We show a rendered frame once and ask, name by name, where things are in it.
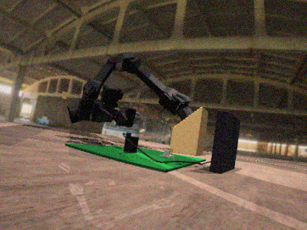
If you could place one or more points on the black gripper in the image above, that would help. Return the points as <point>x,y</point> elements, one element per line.
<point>105,112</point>

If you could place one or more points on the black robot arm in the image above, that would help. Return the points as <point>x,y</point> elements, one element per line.
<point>169,97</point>

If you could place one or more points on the green circuit board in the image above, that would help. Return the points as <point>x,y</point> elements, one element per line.
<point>139,159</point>

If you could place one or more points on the black cable with plug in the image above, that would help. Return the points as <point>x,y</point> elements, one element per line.
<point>131,147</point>

